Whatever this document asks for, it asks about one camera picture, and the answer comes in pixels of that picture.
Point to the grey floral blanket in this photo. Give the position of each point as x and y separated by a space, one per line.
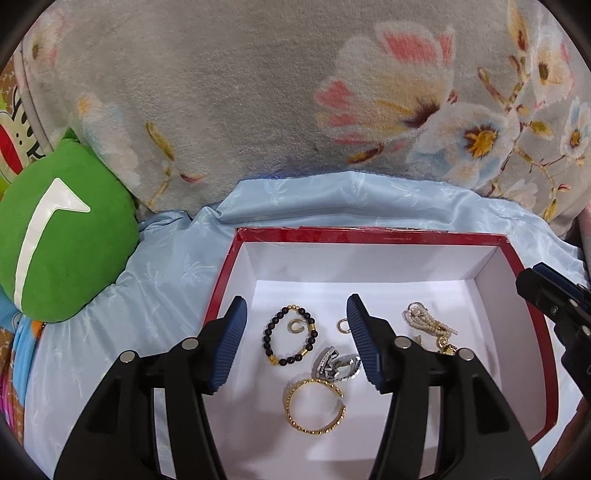
231 92

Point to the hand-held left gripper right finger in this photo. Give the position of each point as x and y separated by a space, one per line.
364 341

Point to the colourful cartoon printed cloth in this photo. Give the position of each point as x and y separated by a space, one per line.
18 134

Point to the light blue bed sheet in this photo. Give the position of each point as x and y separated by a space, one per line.
175 258

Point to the green plush pillow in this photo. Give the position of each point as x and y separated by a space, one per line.
78 249

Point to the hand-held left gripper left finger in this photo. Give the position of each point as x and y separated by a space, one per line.
231 341

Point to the red gift box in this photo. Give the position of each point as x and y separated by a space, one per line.
295 267

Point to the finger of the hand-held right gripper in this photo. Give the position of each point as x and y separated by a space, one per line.
540 286

